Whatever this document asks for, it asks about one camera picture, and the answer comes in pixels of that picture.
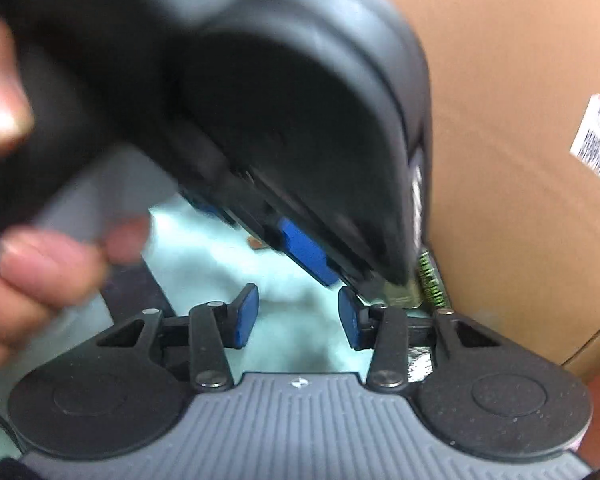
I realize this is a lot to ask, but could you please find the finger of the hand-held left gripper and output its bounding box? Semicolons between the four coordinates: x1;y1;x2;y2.
275;216;343;288
190;192;236;226

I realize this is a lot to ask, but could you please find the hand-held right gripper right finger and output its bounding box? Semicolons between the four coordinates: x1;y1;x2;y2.
337;287;503;392

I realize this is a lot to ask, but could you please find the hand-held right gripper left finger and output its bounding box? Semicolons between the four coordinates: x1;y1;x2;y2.
96;282;260;392

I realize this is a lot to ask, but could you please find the green circuit board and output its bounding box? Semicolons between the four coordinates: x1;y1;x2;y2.
380;249;452;311

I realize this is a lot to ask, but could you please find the person's left hand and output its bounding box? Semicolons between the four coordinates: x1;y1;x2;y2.
0;12;153;373

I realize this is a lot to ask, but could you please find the teal cloth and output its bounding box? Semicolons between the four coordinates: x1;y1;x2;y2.
0;195;433;441

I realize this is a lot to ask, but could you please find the black fabric strip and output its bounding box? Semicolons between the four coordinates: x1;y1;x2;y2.
100;262;177;328

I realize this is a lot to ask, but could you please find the large cardboard sheet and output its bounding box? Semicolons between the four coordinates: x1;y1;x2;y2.
252;0;600;387

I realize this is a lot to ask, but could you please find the white paper label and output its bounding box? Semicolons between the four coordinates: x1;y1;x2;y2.
570;92;600;179

